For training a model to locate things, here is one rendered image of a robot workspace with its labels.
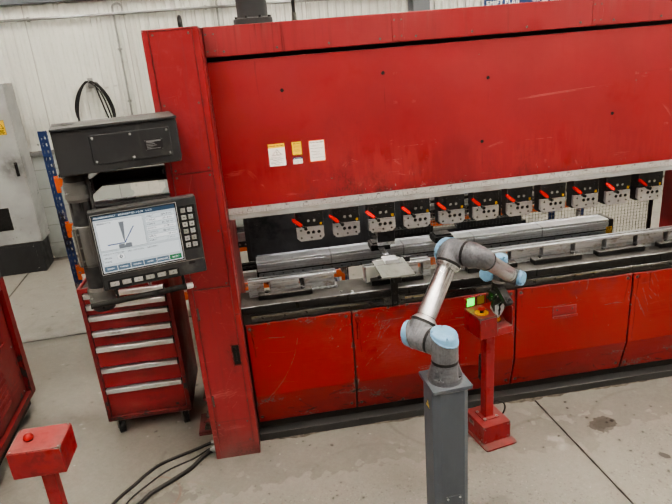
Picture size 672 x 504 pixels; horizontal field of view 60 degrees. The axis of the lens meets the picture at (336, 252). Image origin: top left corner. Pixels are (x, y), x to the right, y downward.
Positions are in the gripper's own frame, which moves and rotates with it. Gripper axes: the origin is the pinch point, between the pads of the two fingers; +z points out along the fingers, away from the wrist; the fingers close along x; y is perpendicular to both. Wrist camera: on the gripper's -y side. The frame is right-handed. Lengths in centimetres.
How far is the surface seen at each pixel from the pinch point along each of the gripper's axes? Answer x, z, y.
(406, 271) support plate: 41, -24, 26
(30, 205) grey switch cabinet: 284, 36, 458
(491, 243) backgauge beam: -34, -13, 59
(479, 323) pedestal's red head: 15.0, -2.0, -5.0
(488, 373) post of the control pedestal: 6.1, 33.1, -3.5
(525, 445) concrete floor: -7, 72, -23
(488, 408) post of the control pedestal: 6, 56, -5
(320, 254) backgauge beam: 72, -18, 81
